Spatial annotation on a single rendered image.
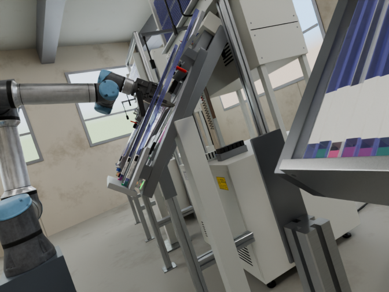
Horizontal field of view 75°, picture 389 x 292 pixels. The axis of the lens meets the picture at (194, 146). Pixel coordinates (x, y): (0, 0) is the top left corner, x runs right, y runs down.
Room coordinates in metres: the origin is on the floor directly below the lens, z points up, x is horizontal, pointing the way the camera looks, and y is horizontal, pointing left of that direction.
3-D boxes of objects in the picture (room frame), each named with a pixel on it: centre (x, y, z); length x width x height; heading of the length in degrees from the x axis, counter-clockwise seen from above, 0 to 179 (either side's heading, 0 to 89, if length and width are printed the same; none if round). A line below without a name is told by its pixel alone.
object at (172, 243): (2.04, 0.41, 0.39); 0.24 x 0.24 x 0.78; 21
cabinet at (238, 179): (1.54, -0.28, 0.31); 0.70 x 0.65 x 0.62; 21
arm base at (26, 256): (0.85, 0.65, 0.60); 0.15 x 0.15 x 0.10
